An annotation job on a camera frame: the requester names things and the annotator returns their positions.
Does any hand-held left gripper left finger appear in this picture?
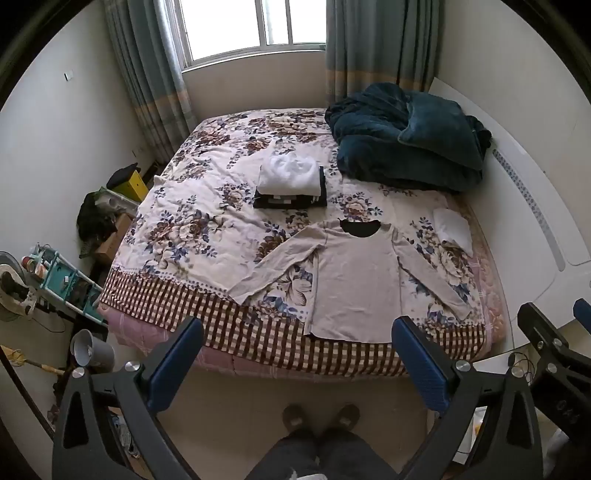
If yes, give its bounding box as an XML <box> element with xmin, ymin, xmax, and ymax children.
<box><xmin>52</xmin><ymin>316</ymin><xmax>205</xmax><ymax>480</ymax></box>

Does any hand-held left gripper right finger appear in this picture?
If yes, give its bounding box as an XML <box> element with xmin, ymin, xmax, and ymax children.
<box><xmin>392</xmin><ymin>316</ymin><xmax>543</xmax><ymax>480</ymax></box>

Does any beige long-sleeve shirt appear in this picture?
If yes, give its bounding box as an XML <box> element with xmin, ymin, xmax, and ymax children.
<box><xmin>227</xmin><ymin>219</ymin><xmax>472</xmax><ymax>343</ymax></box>

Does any grey bucket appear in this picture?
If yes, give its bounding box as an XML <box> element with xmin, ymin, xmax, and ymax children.
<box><xmin>70</xmin><ymin>329</ymin><xmax>115</xmax><ymax>372</ymax></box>

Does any brown slipper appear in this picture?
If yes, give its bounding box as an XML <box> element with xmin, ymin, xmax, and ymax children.
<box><xmin>330</xmin><ymin>404</ymin><xmax>361</xmax><ymax>432</ymax></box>
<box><xmin>283</xmin><ymin>404</ymin><xmax>315</xmax><ymax>437</ymax></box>

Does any person's right leg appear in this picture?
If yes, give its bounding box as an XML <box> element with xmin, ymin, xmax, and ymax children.
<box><xmin>318</xmin><ymin>427</ymin><xmax>398</xmax><ymax>480</ymax></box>

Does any person's leg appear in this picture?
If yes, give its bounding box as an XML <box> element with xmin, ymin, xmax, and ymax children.
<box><xmin>245</xmin><ymin>427</ymin><xmax>319</xmax><ymax>480</ymax></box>
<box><xmin>318</xmin><ymin>427</ymin><xmax>398</xmax><ymax>480</ymax></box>

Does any cardboard box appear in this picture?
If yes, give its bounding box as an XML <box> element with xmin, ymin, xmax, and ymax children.
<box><xmin>95</xmin><ymin>215</ymin><xmax>134</xmax><ymax>266</ymax></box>

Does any small white cloth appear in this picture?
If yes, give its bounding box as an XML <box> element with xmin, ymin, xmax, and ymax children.
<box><xmin>433</xmin><ymin>208</ymin><xmax>474</xmax><ymax>257</ymax></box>

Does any bed with floral sheet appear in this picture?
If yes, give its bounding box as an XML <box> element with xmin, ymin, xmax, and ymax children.
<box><xmin>99</xmin><ymin>108</ymin><xmax>509</xmax><ymax>381</ymax></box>

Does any teal storage rack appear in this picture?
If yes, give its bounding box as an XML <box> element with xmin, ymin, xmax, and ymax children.
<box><xmin>28</xmin><ymin>244</ymin><xmax>109</xmax><ymax>328</ymax></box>

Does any person's left leg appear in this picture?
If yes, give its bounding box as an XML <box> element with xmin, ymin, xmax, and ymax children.
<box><xmin>245</xmin><ymin>427</ymin><xmax>319</xmax><ymax>480</ymax></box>

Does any dark green bag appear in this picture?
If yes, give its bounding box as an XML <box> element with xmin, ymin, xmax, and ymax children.
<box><xmin>76</xmin><ymin>189</ymin><xmax>121</xmax><ymax>257</ymax></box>

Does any white headboard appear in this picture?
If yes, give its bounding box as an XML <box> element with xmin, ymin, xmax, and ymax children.
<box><xmin>427</xmin><ymin>76</ymin><xmax>591</xmax><ymax>356</ymax></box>

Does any yellow box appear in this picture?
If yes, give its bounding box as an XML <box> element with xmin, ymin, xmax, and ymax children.
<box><xmin>117</xmin><ymin>168</ymin><xmax>148</xmax><ymax>204</ymax></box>

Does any white floor fan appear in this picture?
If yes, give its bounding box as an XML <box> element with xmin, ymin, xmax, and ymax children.
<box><xmin>0</xmin><ymin>251</ymin><xmax>38</xmax><ymax>324</ymax></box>

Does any black cloth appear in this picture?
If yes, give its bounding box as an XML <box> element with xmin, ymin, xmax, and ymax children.
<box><xmin>106</xmin><ymin>162</ymin><xmax>139</xmax><ymax>190</ymax></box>

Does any black patterned folded garment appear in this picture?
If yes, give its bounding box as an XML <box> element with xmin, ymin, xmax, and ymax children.
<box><xmin>253</xmin><ymin>168</ymin><xmax>328</xmax><ymax>209</ymax></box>

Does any white folded garment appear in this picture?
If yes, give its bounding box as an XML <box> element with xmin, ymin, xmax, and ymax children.
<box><xmin>257</xmin><ymin>152</ymin><xmax>324</xmax><ymax>197</ymax></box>

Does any teal plush blanket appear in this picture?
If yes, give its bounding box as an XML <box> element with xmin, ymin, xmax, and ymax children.
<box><xmin>324</xmin><ymin>83</ymin><xmax>492</xmax><ymax>192</ymax></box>

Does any teal striped curtain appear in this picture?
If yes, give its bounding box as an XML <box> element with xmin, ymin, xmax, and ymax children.
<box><xmin>325</xmin><ymin>0</ymin><xmax>444</xmax><ymax>109</ymax></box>
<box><xmin>102</xmin><ymin>0</ymin><xmax>199</xmax><ymax>162</ymax></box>

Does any window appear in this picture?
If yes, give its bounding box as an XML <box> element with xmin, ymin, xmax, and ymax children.
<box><xmin>166</xmin><ymin>0</ymin><xmax>328</xmax><ymax>72</ymax></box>

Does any thin floor cable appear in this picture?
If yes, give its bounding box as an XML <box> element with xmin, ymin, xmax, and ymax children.
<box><xmin>508</xmin><ymin>353</ymin><xmax>536</xmax><ymax>384</ymax></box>

